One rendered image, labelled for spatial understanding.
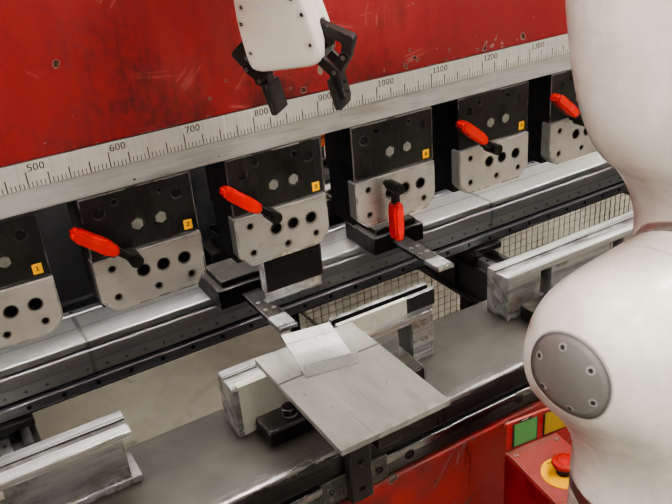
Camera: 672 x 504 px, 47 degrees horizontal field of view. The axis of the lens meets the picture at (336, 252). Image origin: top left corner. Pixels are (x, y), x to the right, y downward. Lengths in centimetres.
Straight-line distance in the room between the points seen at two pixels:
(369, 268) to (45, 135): 82
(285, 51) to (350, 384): 50
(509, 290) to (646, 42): 101
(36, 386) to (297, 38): 80
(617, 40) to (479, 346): 99
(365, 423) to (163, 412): 183
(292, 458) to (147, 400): 175
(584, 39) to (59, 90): 63
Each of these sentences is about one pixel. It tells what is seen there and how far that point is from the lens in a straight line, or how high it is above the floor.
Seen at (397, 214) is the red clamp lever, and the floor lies 120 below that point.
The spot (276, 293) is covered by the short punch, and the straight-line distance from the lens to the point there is 123.
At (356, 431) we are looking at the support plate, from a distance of 108.
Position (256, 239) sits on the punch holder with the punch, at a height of 121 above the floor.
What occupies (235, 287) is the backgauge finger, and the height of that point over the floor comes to 102.
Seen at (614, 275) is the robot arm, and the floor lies 142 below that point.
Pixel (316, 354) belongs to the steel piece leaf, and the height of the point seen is 100.
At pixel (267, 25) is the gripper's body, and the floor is 153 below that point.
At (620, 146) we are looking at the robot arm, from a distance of 57.
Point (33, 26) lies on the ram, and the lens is 97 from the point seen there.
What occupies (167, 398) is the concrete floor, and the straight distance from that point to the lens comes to 293.
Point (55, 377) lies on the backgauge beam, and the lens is 143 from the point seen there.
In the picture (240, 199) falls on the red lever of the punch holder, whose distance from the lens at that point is 105.
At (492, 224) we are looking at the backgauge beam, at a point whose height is 93.
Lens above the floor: 169
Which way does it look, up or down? 27 degrees down
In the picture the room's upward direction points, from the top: 5 degrees counter-clockwise
